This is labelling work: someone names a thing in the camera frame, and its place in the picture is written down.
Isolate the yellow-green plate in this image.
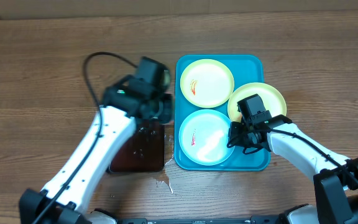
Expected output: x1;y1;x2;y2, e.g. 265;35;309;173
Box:
180;59;234;108
227;82;287;122

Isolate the light blue plate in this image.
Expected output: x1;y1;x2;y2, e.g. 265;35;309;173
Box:
178;109;234;166

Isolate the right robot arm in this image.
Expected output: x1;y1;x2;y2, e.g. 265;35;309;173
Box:
227;94;358;223

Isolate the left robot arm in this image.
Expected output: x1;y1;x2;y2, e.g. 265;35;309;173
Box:
19;52;173;223

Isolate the black water basin tray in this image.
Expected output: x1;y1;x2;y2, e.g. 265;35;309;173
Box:
106;121;165;174

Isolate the yellow-green plate top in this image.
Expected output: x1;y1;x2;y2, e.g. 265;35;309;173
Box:
180;59;234;108

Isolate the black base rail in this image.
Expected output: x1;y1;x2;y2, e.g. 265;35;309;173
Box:
117;215;288;224

